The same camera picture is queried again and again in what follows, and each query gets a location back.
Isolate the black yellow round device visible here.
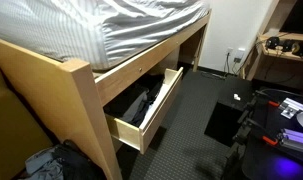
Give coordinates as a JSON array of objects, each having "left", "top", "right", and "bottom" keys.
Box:
[{"left": 291, "top": 40, "right": 303, "bottom": 58}]

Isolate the clothes pile on floor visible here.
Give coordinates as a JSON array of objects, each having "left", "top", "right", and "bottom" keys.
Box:
[{"left": 54, "top": 139, "right": 99, "bottom": 180}]

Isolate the wooden desk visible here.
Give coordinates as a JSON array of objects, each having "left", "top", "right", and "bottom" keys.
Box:
[{"left": 240, "top": 31, "right": 303, "bottom": 95}]

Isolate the grey blue clothes pile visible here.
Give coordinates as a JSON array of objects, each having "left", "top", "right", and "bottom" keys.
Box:
[{"left": 24, "top": 146, "right": 65, "bottom": 180}]

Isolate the black power cable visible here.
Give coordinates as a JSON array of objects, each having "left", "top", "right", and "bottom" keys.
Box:
[{"left": 200, "top": 52, "right": 233, "bottom": 80}]

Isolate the dark clothes heap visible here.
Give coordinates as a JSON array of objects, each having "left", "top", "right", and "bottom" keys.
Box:
[{"left": 105, "top": 89, "right": 164, "bottom": 128}]

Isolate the wooden bed frame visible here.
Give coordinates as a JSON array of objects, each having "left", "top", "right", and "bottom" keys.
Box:
[{"left": 0, "top": 9, "right": 213, "bottom": 180}]

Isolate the black clamp with orange handle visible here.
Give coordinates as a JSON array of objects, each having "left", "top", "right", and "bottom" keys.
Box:
[
  {"left": 232, "top": 118, "right": 279, "bottom": 148},
  {"left": 239, "top": 89, "right": 281, "bottom": 125}
]

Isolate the light wooden drawer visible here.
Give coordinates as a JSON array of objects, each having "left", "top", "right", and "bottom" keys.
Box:
[{"left": 105, "top": 66, "right": 185, "bottom": 155}]

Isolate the wooden dresser with drawers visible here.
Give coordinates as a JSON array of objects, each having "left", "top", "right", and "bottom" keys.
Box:
[{"left": 148, "top": 46, "right": 181, "bottom": 77}]

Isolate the mattress with striped grey sheet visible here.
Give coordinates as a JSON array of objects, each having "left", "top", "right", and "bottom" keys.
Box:
[{"left": 0, "top": 0, "right": 210, "bottom": 71}]

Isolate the black box cabinet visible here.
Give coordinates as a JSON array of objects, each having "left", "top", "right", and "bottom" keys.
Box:
[{"left": 204, "top": 75, "right": 259, "bottom": 148}]

